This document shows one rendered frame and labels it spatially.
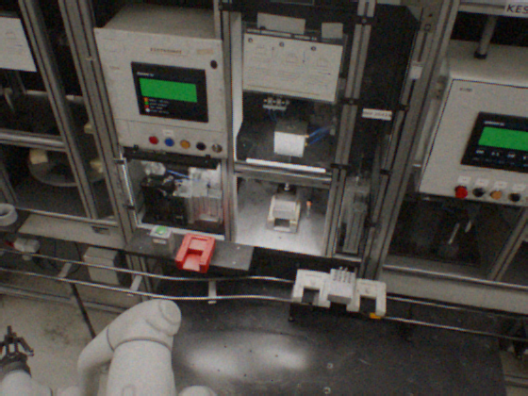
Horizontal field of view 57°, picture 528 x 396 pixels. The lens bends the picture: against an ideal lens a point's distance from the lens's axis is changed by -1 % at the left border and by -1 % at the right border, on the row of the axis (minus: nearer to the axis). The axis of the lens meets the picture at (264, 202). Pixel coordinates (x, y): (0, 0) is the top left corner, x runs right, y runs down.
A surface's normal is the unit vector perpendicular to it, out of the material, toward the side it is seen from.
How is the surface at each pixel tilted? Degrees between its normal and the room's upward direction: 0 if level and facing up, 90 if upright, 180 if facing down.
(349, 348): 0
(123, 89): 90
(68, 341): 0
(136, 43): 90
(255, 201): 0
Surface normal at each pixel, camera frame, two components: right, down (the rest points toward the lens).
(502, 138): -0.18, 0.68
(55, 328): 0.02, -0.73
